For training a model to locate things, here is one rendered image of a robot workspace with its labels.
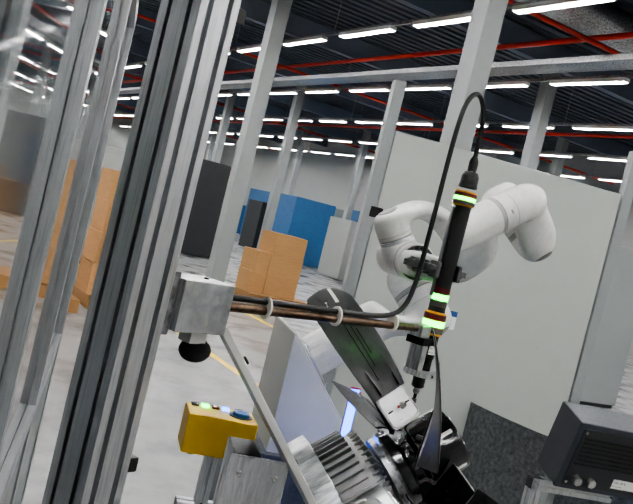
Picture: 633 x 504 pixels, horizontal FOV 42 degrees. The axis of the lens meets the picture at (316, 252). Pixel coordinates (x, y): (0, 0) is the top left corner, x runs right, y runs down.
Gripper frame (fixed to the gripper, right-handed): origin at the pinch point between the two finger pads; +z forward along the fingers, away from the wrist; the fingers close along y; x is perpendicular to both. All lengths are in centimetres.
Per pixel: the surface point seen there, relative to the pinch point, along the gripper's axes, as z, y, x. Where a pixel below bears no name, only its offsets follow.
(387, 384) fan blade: 5.8, 8.1, -22.7
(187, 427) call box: -31, 37, -48
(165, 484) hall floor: -284, 3, -152
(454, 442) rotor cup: 15.4, -3.1, -28.8
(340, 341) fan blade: 5.5, 18.9, -16.7
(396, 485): 16.6, 6.2, -37.7
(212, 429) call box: -31, 31, -47
